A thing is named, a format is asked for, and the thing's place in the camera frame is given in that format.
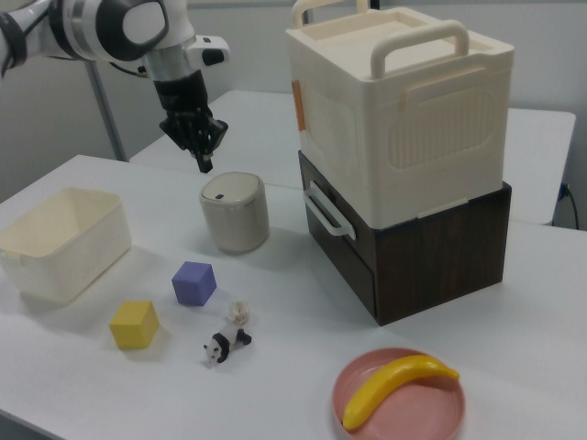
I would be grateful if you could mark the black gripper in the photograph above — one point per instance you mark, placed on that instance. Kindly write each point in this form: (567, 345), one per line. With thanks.
(181, 96)

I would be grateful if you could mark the beige lidded trash can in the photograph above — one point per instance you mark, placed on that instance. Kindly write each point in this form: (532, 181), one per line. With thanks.
(234, 224)

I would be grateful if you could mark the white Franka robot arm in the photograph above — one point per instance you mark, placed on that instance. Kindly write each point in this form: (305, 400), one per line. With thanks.
(91, 27)

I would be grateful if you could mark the cream open plastic bin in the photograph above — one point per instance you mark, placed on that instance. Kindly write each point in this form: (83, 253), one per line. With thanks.
(69, 270)

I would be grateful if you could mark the orange latch strip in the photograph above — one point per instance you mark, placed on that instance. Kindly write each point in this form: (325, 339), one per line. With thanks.
(299, 105)

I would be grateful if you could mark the purple foam cube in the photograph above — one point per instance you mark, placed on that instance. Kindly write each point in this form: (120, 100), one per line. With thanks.
(192, 286)

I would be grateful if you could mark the yellow foam cube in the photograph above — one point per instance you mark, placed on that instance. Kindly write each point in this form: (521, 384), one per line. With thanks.
(133, 327)

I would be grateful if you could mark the black white panda figure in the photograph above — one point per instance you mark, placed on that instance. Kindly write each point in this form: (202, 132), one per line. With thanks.
(224, 341)

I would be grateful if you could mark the dark brown drawer cabinet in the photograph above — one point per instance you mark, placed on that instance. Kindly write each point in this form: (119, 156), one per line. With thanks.
(435, 256)

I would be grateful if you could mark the yellow toy banana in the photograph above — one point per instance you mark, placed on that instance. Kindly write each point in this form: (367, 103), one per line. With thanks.
(390, 380)

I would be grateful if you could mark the pink plate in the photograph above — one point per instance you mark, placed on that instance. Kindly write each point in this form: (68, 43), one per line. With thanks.
(413, 412)

